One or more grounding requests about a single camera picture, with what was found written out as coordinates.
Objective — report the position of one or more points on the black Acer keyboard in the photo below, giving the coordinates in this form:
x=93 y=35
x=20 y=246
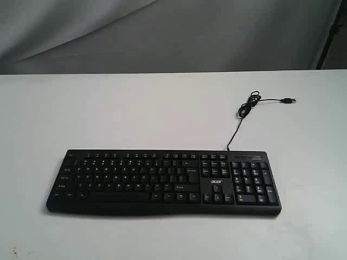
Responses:
x=164 y=182

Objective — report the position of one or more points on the grey backdrop cloth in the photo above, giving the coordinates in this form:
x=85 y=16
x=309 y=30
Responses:
x=80 y=37

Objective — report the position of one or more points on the black tripod stand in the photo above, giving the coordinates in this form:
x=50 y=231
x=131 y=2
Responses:
x=333 y=55

